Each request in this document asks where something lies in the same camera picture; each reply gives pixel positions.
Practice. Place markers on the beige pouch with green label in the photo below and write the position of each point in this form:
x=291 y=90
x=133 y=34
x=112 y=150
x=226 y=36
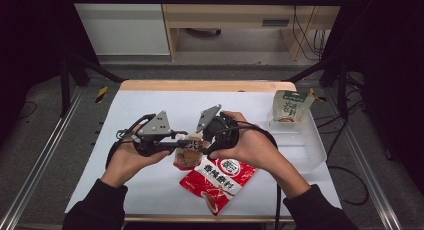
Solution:
x=290 y=106

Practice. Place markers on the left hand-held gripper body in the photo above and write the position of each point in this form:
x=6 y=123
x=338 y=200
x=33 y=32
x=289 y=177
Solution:
x=155 y=126

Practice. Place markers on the chair base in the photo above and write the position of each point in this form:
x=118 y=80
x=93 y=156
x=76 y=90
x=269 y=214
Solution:
x=203 y=31

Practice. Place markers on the metal floor rail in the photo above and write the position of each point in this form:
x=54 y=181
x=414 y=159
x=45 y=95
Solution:
x=40 y=163
x=366 y=163

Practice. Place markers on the person's right hand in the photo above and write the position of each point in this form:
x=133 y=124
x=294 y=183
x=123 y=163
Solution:
x=250 y=146

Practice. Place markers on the black horizontal frame bar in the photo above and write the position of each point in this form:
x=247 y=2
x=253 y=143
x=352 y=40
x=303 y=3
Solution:
x=200 y=0

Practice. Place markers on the black metal stand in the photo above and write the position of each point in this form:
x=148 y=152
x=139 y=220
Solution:
x=65 y=90
x=341 y=90

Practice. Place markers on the wooden desk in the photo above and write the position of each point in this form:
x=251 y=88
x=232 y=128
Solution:
x=233 y=16

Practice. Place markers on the red seasoning pouch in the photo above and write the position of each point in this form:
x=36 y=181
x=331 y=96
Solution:
x=216 y=186

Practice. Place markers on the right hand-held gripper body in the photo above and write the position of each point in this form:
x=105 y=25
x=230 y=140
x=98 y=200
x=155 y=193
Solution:
x=213 y=123

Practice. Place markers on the clear plastic container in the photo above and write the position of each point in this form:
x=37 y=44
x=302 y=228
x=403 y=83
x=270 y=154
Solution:
x=303 y=143

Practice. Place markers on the white cabinet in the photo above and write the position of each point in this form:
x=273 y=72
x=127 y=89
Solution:
x=123 y=26

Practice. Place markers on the person's left hand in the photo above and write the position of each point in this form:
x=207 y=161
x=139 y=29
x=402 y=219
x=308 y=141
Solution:
x=126 y=163

